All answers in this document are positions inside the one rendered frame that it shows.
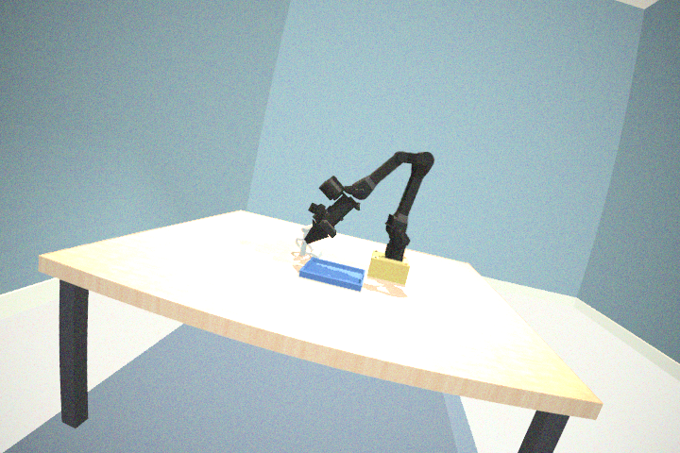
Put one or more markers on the white hoop with small grey tab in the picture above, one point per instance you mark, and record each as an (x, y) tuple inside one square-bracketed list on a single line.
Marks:
[(315, 252)]

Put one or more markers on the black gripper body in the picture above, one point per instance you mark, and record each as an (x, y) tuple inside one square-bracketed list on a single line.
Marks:
[(328, 225)]

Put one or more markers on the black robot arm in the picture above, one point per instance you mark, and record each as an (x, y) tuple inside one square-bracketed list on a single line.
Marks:
[(396, 224)]

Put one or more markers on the blue tray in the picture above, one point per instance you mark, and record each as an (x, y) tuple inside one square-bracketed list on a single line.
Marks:
[(333, 273)]

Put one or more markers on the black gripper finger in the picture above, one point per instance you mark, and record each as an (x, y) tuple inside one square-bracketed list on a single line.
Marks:
[(317, 235), (310, 232)]

